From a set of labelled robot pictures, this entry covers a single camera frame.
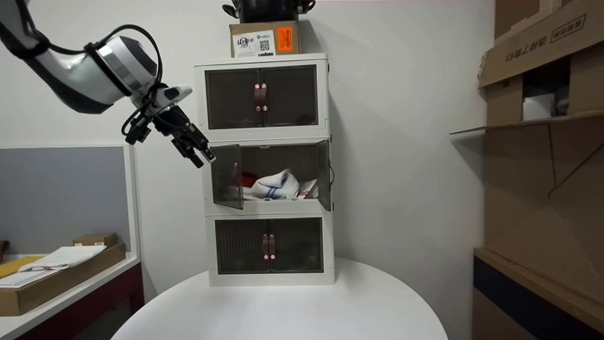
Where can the flat cardboard box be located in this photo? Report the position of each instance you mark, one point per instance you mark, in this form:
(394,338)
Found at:
(77,274)

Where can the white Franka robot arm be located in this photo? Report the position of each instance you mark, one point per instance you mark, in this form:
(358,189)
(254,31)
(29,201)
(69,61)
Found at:
(82,78)

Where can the grey partition panel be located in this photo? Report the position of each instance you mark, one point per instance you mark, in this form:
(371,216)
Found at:
(63,195)

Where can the white cloth bag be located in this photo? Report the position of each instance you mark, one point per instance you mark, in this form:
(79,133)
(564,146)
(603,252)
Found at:
(275,185)

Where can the black pot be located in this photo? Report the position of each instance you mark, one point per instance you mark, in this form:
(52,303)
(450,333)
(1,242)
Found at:
(267,10)

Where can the white side desk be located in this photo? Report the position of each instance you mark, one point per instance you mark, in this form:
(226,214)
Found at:
(58,308)

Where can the labelled cardboard box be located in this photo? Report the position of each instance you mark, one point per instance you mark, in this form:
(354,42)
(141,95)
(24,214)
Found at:
(252,42)

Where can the large cardboard box stack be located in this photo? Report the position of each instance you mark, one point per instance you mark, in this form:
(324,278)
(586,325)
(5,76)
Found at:
(541,208)

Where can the small white box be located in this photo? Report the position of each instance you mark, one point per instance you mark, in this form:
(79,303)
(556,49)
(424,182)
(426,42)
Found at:
(539,108)

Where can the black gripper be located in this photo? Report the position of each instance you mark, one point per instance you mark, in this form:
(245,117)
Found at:
(171,121)

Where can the yellow envelope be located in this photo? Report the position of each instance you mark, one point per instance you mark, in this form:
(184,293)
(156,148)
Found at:
(20,265)

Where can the red white packet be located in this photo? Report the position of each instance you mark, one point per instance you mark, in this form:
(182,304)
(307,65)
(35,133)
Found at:
(309,189)

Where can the white three-tier plastic cabinet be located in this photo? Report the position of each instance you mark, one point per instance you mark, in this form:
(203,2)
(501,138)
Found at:
(267,134)

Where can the white paper sheet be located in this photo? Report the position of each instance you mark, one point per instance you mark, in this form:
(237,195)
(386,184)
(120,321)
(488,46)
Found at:
(63,257)

